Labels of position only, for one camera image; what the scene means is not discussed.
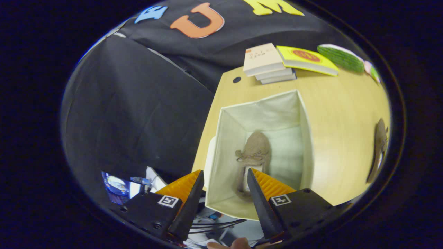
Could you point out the blue printed carton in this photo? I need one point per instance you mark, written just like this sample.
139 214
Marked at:
116 186

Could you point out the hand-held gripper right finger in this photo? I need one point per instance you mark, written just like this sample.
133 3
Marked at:
264 207

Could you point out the brown fuzzy slipper shoe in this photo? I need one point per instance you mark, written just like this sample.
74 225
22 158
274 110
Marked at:
256 147
379 145

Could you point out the green striped watermelon plush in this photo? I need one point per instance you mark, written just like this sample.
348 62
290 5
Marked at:
341 58

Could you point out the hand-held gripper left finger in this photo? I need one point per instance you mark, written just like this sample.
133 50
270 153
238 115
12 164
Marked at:
188 207

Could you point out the pink and green plush toy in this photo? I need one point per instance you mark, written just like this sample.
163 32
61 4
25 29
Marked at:
373 72

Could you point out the yellow book with red circle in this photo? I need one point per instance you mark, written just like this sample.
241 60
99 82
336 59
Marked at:
306 58

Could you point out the grey paperback book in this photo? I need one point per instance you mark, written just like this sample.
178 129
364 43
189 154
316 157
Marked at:
277 73
282 79

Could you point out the grey fabric storage box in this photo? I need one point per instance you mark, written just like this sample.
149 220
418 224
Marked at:
225 159

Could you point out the beige paperback book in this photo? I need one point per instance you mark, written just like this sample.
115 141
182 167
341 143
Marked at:
263 57

